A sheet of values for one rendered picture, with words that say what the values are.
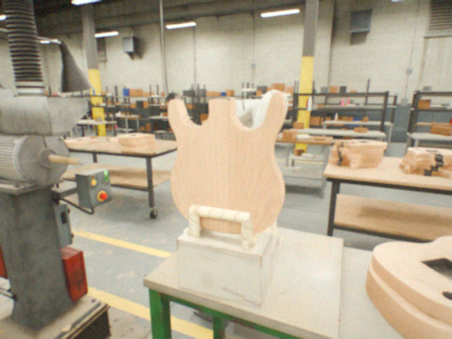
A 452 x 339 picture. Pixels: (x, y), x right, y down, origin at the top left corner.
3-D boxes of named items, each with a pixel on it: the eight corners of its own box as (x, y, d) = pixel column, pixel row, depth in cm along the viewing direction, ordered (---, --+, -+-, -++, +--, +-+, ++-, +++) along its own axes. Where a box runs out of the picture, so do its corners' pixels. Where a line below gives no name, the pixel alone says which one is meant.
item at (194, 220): (187, 239, 85) (186, 211, 83) (192, 235, 88) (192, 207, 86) (197, 241, 84) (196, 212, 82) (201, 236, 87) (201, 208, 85)
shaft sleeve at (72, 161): (48, 160, 129) (51, 154, 130) (54, 163, 132) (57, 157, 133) (76, 163, 122) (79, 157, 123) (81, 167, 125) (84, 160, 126)
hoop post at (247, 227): (239, 249, 79) (240, 219, 77) (243, 244, 82) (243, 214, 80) (250, 251, 78) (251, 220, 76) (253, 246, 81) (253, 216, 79)
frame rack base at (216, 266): (177, 288, 89) (175, 239, 85) (198, 263, 103) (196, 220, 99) (260, 309, 80) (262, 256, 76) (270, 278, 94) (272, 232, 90)
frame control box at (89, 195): (54, 215, 163) (48, 173, 157) (85, 203, 182) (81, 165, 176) (85, 222, 153) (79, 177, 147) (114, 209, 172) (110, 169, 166)
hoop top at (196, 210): (187, 216, 83) (186, 206, 82) (192, 212, 86) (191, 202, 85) (251, 226, 76) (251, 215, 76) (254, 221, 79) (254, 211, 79)
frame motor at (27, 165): (-25, 181, 140) (-36, 130, 133) (29, 170, 164) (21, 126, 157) (26, 192, 124) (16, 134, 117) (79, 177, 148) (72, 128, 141)
